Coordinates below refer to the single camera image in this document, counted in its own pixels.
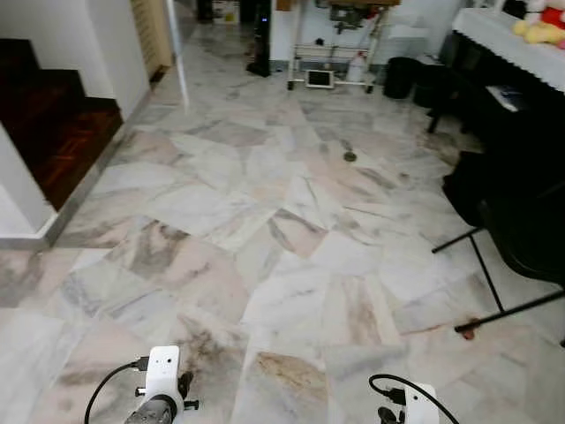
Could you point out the dark wooden staircase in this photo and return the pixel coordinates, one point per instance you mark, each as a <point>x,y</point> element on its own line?
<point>53,124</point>

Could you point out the white metal rolling cart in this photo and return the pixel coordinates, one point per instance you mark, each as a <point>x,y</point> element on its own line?
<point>340,49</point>

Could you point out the white framed tablet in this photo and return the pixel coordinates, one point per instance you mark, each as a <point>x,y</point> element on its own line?
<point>320,79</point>

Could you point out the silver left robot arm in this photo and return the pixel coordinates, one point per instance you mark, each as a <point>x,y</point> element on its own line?
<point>152,412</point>

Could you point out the slatted wooden door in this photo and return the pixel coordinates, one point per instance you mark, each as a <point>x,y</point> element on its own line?
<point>153,35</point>

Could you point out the black tower appliance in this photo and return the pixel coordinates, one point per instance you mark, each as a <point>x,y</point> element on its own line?
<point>260,40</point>

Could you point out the black folding chair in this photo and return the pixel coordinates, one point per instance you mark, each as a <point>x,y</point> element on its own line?
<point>525,230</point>

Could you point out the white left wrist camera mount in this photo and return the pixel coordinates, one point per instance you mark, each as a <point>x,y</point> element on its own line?
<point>161,371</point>

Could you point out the small red floor object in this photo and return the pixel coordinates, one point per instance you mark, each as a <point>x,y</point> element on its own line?
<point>467,334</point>

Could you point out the yellow red stuffed toy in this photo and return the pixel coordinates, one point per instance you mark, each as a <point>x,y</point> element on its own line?
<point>543,26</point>

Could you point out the black side table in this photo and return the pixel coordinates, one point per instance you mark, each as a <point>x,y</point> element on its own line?
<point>494,124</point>

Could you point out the white plastic bottle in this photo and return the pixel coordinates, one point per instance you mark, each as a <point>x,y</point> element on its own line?
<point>357,69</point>

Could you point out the white lace tablecloth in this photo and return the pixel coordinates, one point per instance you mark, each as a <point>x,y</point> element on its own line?
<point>516,40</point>

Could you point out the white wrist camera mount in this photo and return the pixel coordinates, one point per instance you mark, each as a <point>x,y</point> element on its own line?
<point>161,371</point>
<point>422,405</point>

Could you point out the black round bin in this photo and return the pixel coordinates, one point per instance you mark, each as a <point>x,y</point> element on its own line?
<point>399,79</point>

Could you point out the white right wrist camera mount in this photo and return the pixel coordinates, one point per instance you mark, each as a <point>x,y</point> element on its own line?
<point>422,405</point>

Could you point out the round floor drain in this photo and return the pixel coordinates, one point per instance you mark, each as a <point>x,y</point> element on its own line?
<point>350,156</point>

